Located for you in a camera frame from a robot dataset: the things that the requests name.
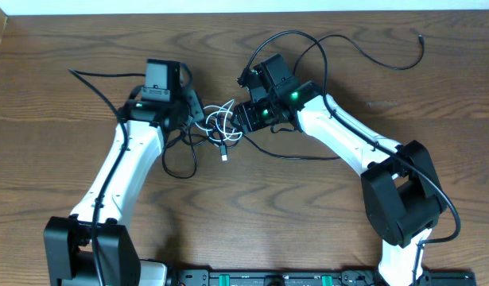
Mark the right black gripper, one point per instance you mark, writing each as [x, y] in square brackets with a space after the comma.
[249, 121]

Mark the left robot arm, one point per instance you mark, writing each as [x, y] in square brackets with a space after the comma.
[92, 246]

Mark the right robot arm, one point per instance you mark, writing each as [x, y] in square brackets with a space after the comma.
[400, 185]

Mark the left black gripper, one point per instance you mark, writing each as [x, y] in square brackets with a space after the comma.
[198, 114]

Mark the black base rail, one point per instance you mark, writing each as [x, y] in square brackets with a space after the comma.
[356, 277]

